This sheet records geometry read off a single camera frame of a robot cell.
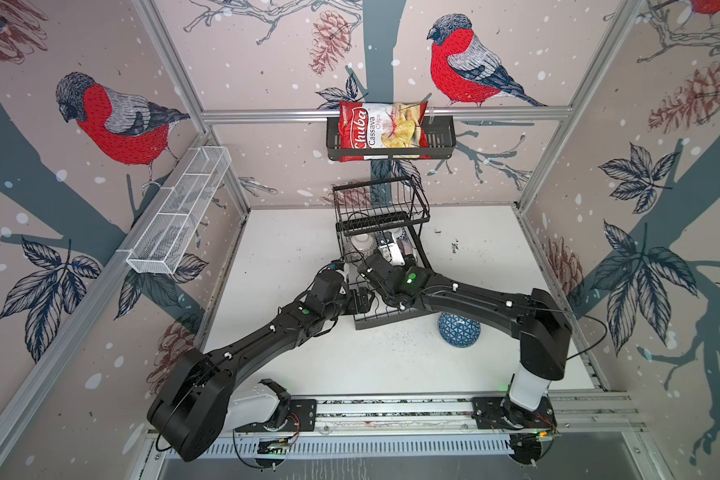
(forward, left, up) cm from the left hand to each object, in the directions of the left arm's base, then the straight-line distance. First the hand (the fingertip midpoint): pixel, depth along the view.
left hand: (363, 296), depth 83 cm
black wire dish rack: (+26, 0, +8) cm, 27 cm away
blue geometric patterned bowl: (-7, -28, -9) cm, 30 cm away
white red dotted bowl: (+20, 0, -2) cm, 20 cm away
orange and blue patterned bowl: (+27, -14, -5) cm, 31 cm away
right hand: (+7, -9, +6) cm, 13 cm away
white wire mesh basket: (+16, +49, +19) cm, 55 cm away
